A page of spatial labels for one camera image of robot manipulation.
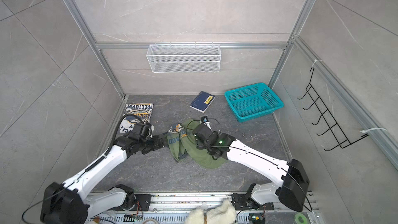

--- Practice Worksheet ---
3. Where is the white fluffy plush toy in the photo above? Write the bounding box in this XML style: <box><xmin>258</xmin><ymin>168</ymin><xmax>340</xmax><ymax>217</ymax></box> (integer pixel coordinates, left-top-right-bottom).
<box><xmin>184</xmin><ymin>200</ymin><xmax>236</xmax><ymax>224</ymax></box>

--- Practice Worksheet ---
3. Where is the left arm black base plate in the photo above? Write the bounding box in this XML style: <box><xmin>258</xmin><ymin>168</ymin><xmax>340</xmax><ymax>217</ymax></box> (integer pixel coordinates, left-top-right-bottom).
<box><xmin>121</xmin><ymin>194</ymin><xmax>152</xmax><ymax>212</ymax></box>

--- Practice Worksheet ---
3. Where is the aluminium mounting rail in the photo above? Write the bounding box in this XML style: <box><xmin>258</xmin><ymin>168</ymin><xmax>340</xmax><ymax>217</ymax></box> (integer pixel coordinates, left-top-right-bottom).
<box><xmin>85</xmin><ymin>192</ymin><xmax>325</xmax><ymax>224</ymax></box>

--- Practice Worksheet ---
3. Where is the navy blue book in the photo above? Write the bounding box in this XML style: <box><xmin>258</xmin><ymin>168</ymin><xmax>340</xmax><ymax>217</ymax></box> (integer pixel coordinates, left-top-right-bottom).
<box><xmin>189</xmin><ymin>91</ymin><xmax>215</xmax><ymax>113</ymax></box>

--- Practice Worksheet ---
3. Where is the white wire mesh shelf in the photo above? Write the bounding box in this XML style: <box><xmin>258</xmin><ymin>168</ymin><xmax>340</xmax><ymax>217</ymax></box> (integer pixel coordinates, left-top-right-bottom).
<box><xmin>146</xmin><ymin>44</ymin><xmax>222</xmax><ymax>73</ymax></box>

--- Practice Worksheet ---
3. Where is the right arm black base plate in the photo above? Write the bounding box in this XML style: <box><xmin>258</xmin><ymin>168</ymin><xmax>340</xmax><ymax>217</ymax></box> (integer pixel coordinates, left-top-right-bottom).
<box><xmin>231</xmin><ymin>193</ymin><xmax>275</xmax><ymax>211</ymax></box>

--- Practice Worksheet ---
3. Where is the green tank top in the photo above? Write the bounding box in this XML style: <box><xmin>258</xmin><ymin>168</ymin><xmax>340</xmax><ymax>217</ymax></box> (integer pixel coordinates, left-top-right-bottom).
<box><xmin>165</xmin><ymin>118</ymin><xmax>227</xmax><ymax>169</ymax></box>

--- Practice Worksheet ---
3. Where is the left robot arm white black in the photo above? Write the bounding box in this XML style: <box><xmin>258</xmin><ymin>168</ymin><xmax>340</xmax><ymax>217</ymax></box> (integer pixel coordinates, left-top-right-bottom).
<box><xmin>39</xmin><ymin>120</ymin><xmax>167</xmax><ymax>224</ymax></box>

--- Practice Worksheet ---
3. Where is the white tank top navy trim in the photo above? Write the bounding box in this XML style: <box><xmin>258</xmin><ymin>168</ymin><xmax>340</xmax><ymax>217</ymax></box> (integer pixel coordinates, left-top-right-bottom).
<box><xmin>119</xmin><ymin>103</ymin><xmax>154</xmax><ymax>134</ymax></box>

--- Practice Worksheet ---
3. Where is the black wire hook rack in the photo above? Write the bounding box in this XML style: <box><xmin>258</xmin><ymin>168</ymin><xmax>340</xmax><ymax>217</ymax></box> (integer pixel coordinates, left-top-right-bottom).
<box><xmin>297</xmin><ymin>67</ymin><xmax>369</xmax><ymax>151</ymax></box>

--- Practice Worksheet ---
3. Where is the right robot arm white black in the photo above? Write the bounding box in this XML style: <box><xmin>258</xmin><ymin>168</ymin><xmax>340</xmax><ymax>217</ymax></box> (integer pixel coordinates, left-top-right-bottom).
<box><xmin>186</xmin><ymin>116</ymin><xmax>313</xmax><ymax>212</ymax></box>

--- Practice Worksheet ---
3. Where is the green tape roll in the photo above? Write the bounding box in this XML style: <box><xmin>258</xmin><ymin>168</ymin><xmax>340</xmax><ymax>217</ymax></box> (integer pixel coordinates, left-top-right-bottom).
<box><xmin>294</xmin><ymin>213</ymin><xmax>307</xmax><ymax>224</ymax></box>

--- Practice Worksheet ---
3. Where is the teal plastic basket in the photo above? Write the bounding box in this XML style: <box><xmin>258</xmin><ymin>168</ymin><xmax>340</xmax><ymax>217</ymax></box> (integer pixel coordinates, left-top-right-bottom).
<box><xmin>224</xmin><ymin>83</ymin><xmax>284</xmax><ymax>122</ymax></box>

